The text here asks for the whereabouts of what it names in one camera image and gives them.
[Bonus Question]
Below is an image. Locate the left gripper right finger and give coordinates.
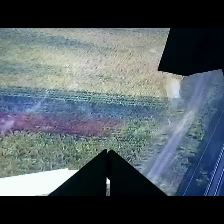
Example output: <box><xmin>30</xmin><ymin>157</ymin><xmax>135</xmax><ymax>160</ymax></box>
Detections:
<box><xmin>107</xmin><ymin>149</ymin><xmax>168</xmax><ymax>197</ymax></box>

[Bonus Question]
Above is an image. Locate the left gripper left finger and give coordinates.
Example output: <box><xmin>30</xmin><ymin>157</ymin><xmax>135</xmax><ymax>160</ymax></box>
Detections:
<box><xmin>49</xmin><ymin>149</ymin><xmax>108</xmax><ymax>197</ymax></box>

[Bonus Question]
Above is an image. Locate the black garment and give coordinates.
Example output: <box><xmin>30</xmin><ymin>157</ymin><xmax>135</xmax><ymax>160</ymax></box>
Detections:
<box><xmin>157</xmin><ymin>28</ymin><xmax>224</xmax><ymax>77</ymax></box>

